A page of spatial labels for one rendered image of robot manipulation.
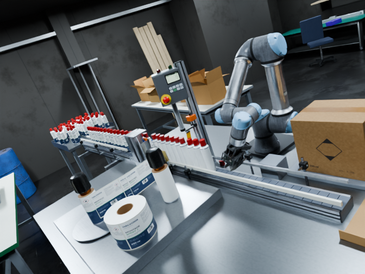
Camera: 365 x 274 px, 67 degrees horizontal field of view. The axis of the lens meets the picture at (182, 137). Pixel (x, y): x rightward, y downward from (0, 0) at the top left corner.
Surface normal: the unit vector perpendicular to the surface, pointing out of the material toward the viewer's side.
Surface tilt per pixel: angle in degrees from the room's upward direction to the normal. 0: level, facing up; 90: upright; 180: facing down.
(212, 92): 90
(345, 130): 90
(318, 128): 90
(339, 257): 0
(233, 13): 90
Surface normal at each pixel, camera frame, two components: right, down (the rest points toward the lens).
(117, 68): 0.52, 0.13
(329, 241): -0.33, -0.88
